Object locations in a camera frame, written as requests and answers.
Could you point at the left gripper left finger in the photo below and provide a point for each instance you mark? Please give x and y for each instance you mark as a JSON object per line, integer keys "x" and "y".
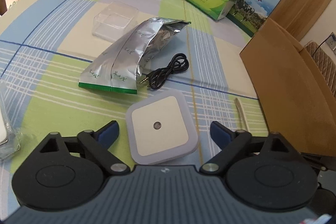
{"x": 96, "y": 144}

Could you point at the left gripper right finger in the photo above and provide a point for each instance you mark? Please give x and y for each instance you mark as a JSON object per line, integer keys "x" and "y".
{"x": 231, "y": 143}

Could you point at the white square night light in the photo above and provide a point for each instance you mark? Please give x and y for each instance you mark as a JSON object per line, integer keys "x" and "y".
{"x": 161, "y": 128}

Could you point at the silver foil tea bag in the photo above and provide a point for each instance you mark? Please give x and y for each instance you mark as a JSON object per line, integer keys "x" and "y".
{"x": 131, "y": 56}

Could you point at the clear plastic case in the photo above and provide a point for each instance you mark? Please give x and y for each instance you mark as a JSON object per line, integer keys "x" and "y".
{"x": 114, "y": 21}

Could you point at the brown cardboard box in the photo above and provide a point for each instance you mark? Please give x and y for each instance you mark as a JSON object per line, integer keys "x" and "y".
{"x": 294, "y": 96}

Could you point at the clear plastic lid box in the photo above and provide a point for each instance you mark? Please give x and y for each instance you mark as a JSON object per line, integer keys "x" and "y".
{"x": 10, "y": 137}

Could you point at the plaid table cloth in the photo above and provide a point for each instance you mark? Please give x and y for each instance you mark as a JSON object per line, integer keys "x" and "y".
{"x": 47, "y": 44}

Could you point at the quilted brown chair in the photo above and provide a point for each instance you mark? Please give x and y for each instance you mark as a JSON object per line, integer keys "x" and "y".
{"x": 324, "y": 63}

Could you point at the blue milk carton box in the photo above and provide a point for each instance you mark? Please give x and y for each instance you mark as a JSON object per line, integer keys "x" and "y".
{"x": 250, "y": 15}

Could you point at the white wall socket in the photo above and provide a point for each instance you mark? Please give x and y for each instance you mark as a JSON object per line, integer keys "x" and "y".
{"x": 331, "y": 41}

